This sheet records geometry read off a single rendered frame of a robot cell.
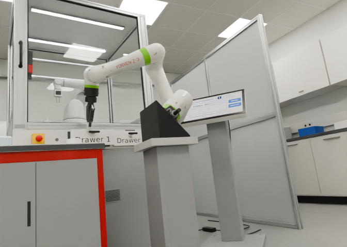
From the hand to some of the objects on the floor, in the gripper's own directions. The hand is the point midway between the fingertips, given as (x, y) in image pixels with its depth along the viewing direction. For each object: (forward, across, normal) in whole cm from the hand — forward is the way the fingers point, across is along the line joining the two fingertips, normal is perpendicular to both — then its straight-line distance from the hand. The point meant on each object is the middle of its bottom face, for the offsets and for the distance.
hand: (89, 126), depth 185 cm
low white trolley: (+82, +51, -38) cm, 103 cm away
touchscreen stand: (+82, +48, +98) cm, 136 cm away
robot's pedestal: (+72, +76, +30) cm, 109 cm away
